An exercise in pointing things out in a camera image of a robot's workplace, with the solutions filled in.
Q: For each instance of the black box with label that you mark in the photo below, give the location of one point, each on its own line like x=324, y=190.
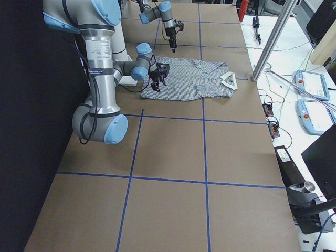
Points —
x=289, y=172

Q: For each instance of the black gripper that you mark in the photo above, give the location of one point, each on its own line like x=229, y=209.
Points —
x=157, y=76
x=171, y=33

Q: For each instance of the black camera stand clamp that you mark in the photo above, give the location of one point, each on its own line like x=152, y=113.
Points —
x=310, y=212

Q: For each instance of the orange black electronics module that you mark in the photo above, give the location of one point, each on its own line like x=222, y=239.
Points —
x=267, y=107

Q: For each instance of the aluminium frame post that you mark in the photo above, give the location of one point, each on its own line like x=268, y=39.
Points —
x=274, y=36

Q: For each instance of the far blue teach pendant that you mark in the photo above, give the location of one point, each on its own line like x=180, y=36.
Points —
x=313, y=83

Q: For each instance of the blue teach pendant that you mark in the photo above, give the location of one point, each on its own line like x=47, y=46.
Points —
x=313, y=83
x=315, y=118

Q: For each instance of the red cylinder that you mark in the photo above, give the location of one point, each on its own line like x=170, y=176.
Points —
x=242, y=10

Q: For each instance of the black monitor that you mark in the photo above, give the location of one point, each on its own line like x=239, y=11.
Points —
x=319, y=158

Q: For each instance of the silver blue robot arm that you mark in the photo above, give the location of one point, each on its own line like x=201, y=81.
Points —
x=108, y=64
x=169, y=26

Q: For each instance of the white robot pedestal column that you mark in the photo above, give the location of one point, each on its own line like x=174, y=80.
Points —
x=119, y=51

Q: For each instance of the black tool on white table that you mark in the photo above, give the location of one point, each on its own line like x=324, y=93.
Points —
x=256, y=25

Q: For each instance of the near blue teach pendant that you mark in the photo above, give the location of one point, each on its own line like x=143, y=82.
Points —
x=315, y=118

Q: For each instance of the blue white striped polo shirt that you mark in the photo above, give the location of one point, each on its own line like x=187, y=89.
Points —
x=190, y=79

